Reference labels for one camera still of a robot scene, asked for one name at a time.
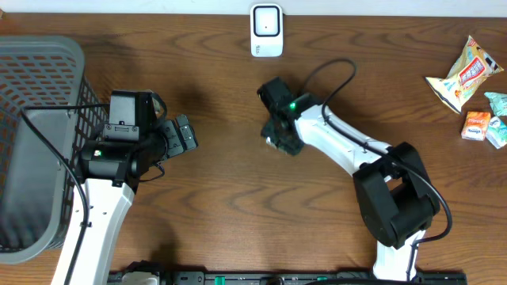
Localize white barcode scanner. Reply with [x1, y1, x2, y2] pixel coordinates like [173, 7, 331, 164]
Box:
[250, 3, 284, 58]

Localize mint green pack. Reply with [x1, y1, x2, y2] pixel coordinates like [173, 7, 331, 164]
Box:
[484, 92, 507, 116]

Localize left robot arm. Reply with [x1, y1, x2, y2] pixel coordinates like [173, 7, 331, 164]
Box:
[52, 90, 198, 284]

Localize yellow snack bag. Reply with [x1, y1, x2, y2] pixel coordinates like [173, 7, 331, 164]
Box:
[425, 36, 504, 114]

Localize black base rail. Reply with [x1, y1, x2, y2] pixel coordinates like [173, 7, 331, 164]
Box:
[106, 269, 469, 285]

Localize teal small carton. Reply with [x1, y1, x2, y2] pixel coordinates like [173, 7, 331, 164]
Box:
[486, 116, 506, 149]

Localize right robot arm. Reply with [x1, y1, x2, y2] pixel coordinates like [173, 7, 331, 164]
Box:
[257, 78, 440, 281]

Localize orange small carton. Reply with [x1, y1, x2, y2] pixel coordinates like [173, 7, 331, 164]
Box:
[461, 112, 491, 141]

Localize grey plastic shopping basket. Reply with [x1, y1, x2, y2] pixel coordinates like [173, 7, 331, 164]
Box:
[1, 36, 108, 264]

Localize round tape roll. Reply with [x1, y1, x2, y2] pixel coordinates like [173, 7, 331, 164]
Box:
[265, 137, 287, 154]

